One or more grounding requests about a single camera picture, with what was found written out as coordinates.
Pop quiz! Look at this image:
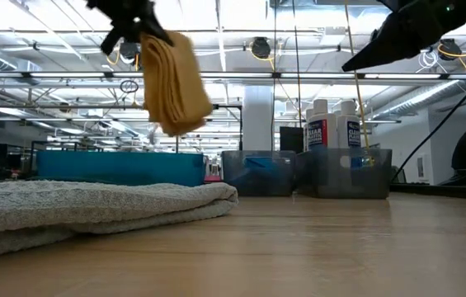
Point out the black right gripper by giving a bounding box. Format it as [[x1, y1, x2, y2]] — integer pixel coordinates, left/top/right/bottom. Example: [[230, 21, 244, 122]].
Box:
[[341, 0, 464, 73]]

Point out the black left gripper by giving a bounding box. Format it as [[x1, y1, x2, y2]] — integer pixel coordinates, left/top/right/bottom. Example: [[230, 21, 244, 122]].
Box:
[[86, 0, 175, 57]]

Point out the orange towel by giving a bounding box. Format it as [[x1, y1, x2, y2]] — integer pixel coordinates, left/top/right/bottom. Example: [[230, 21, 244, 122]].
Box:
[[139, 30, 214, 138]]

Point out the grey translucent bin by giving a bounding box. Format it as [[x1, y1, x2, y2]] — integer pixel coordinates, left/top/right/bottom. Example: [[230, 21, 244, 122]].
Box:
[[220, 148, 299, 198], [293, 147, 394, 200]]

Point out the black monitor box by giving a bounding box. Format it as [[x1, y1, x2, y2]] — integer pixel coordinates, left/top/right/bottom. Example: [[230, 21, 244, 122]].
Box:
[[279, 125, 305, 149]]

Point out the white building column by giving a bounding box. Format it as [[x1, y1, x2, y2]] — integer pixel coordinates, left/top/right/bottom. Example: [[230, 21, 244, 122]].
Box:
[[242, 84, 275, 152]]

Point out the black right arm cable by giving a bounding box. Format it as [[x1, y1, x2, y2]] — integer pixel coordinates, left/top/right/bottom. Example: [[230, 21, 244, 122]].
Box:
[[391, 56, 466, 181]]

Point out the yellow cable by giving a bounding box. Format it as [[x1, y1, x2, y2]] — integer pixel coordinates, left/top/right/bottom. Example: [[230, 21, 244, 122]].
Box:
[[344, 0, 374, 167]]

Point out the teal blue plastic bin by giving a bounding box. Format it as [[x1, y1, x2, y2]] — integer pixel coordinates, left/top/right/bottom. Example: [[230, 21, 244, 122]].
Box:
[[35, 149, 208, 187]]

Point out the black ceiling cable reel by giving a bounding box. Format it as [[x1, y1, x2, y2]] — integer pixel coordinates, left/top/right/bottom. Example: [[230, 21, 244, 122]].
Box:
[[251, 35, 272, 59], [118, 40, 141, 67], [437, 37, 463, 59]]

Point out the black distant desk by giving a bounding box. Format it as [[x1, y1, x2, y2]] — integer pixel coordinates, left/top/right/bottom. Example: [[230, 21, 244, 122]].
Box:
[[388, 182, 466, 202]]

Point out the grey towel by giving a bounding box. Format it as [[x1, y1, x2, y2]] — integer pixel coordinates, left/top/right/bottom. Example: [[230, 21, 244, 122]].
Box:
[[0, 177, 239, 262]]

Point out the teal blue towel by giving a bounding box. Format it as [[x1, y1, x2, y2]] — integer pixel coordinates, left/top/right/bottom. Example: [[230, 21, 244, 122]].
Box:
[[242, 155, 280, 171]]

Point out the black distant station frame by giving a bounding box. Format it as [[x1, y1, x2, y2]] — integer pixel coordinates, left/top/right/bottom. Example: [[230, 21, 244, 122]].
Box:
[[199, 101, 244, 152]]

